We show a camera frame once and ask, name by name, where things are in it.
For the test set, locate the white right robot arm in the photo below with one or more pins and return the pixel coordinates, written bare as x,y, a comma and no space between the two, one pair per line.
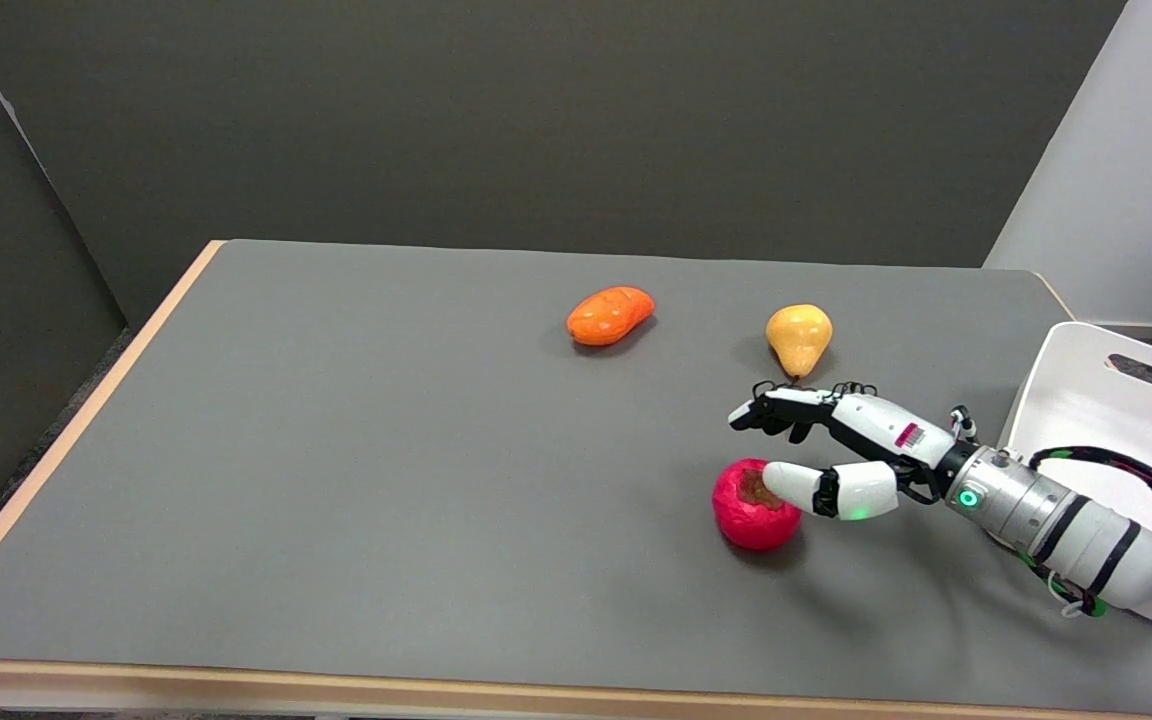
1086,540

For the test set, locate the yellow pear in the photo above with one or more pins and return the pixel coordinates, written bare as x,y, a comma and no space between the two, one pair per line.
798,337

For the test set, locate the white plastic basket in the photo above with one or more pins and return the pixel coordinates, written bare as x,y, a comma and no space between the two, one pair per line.
1096,400

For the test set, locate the grey table mat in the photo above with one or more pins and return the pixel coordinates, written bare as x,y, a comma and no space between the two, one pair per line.
436,470

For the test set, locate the orange mango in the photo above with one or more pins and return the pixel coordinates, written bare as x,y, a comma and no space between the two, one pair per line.
610,315

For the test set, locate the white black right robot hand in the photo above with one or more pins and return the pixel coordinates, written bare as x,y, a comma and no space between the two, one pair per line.
861,450

